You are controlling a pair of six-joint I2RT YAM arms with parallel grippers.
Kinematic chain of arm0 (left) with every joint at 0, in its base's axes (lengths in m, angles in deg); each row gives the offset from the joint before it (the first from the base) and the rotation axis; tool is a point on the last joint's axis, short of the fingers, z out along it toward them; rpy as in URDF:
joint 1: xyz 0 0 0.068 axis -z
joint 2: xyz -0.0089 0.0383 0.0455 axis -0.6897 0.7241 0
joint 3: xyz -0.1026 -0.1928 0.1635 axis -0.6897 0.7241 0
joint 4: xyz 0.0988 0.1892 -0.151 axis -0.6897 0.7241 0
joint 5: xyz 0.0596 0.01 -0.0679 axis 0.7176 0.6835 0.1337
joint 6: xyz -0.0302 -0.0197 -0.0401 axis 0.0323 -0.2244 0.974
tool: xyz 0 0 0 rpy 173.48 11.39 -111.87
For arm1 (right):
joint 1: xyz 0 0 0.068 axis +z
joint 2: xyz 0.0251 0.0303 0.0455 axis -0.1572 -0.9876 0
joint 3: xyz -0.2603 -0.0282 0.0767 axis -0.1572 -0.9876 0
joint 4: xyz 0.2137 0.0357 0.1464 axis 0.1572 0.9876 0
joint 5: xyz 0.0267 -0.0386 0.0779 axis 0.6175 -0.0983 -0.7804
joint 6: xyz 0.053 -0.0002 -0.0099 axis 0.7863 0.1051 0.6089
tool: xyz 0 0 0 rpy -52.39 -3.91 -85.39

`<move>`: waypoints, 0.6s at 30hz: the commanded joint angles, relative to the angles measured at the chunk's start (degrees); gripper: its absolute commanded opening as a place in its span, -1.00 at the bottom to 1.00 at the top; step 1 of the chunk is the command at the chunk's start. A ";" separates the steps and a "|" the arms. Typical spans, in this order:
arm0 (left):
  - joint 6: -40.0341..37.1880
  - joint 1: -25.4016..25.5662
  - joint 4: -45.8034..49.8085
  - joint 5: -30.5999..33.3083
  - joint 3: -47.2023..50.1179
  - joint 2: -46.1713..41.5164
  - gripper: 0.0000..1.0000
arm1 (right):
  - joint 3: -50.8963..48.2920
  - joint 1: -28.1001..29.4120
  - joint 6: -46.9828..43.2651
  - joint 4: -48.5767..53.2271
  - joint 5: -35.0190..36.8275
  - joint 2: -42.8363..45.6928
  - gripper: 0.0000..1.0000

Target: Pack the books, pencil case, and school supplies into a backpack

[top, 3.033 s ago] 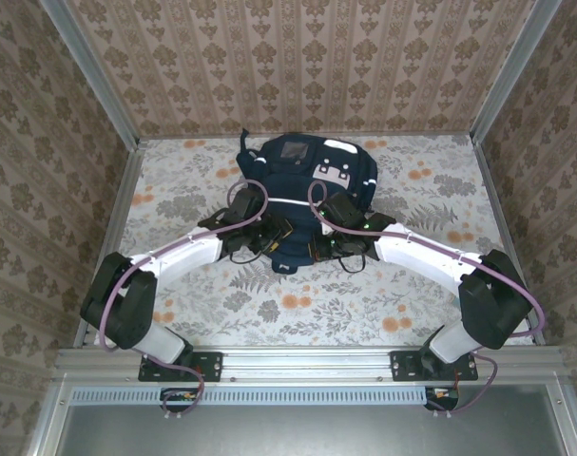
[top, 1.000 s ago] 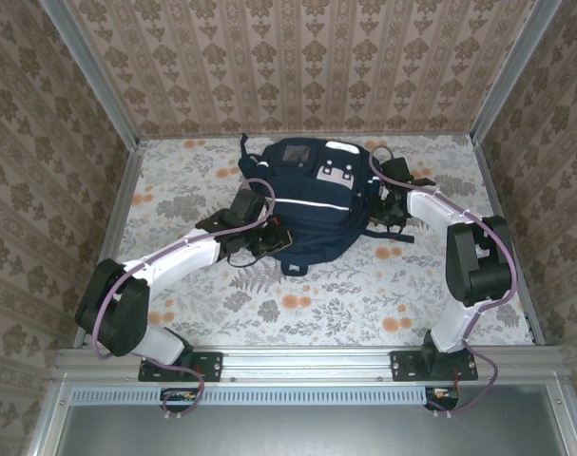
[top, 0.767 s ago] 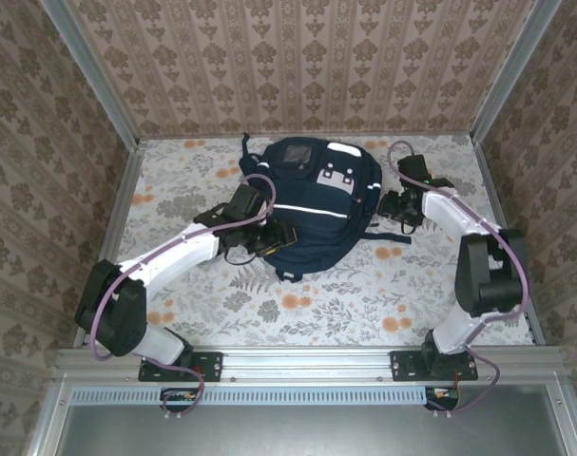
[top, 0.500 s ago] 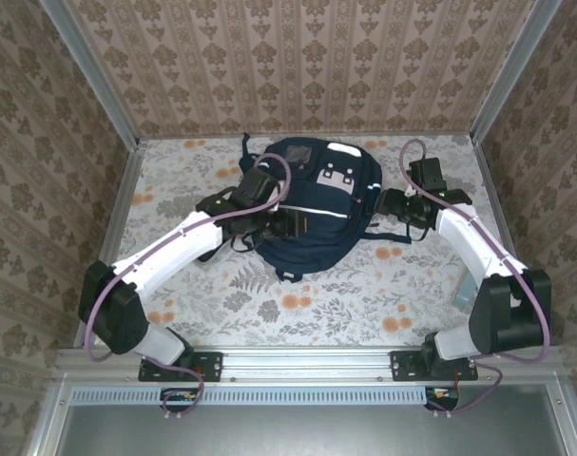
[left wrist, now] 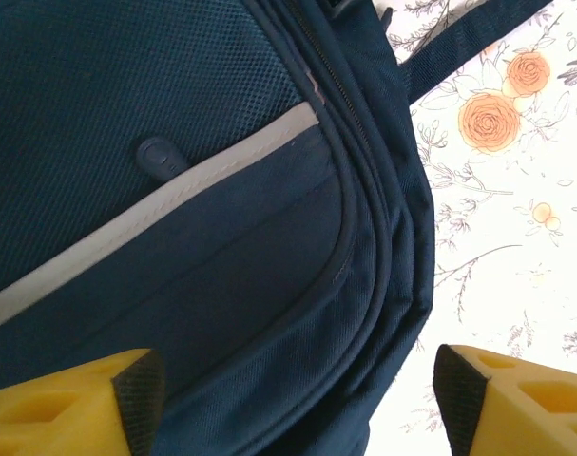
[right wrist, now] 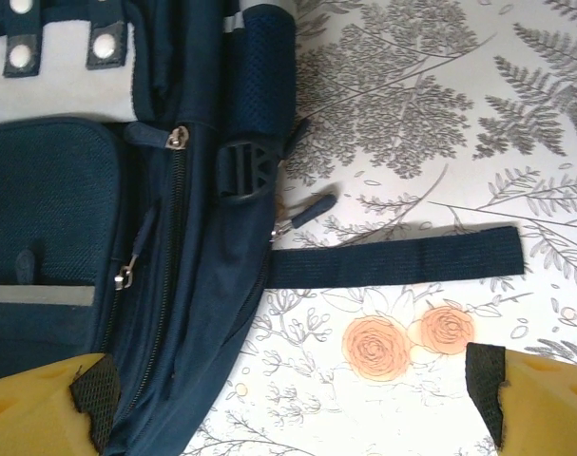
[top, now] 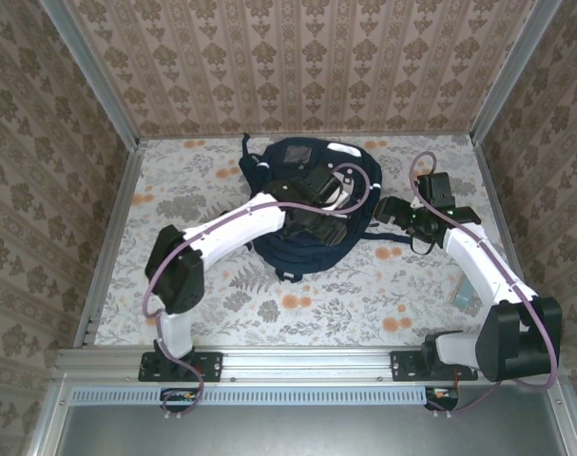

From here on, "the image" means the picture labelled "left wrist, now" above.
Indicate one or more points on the navy blue backpack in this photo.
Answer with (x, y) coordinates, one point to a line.
(198, 261)

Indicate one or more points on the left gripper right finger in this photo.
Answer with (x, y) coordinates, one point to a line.
(530, 413)

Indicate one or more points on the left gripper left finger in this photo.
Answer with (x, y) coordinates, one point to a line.
(55, 413)

